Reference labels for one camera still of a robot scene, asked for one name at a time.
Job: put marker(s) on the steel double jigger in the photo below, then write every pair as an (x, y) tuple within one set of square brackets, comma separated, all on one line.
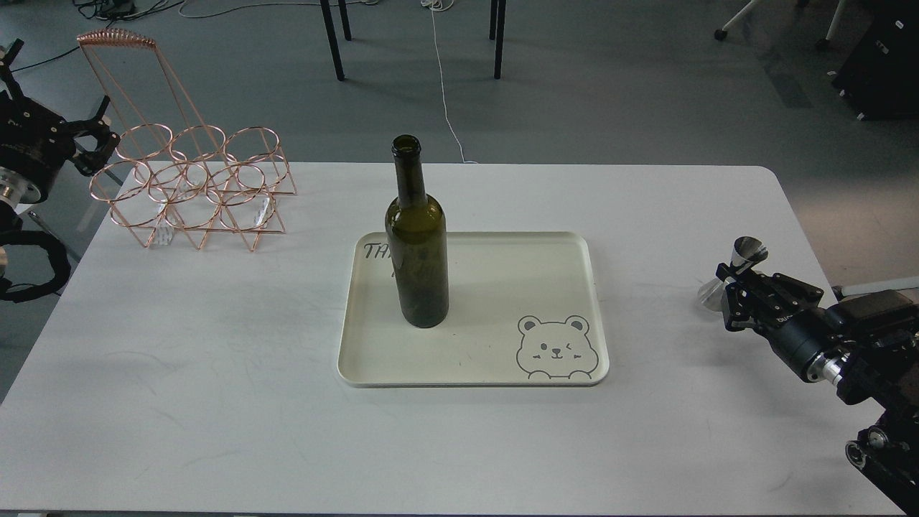
[(746, 252)]

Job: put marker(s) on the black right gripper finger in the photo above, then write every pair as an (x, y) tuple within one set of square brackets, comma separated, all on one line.
[(738, 265), (735, 317)]

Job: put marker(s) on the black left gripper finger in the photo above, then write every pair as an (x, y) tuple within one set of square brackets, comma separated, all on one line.
[(89, 162), (96, 126)]

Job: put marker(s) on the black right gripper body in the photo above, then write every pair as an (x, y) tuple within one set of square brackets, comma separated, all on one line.
[(785, 312)]

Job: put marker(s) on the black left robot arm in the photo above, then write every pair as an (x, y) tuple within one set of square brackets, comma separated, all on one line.
[(14, 188)]

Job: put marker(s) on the black table legs left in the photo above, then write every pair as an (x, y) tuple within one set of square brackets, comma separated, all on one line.
[(332, 35)]

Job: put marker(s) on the cream tray with bear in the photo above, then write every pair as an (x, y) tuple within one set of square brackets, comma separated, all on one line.
[(523, 312)]

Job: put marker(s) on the dark green wine bottle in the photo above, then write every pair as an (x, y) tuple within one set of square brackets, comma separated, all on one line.
[(416, 230)]

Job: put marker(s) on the white chair base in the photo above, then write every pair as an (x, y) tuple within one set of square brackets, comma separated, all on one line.
[(788, 12)]

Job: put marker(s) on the copper wire bottle rack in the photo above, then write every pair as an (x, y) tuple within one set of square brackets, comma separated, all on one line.
[(190, 179)]

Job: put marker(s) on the black table legs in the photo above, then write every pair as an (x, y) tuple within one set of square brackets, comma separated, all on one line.
[(496, 32), (332, 35)]

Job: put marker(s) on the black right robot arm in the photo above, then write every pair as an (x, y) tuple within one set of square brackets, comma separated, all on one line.
[(865, 346)]

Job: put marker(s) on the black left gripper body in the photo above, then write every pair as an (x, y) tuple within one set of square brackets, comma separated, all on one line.
[(33, 146)]

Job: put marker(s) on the black table legs right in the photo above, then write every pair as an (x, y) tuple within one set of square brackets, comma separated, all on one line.
[(496, 32)]

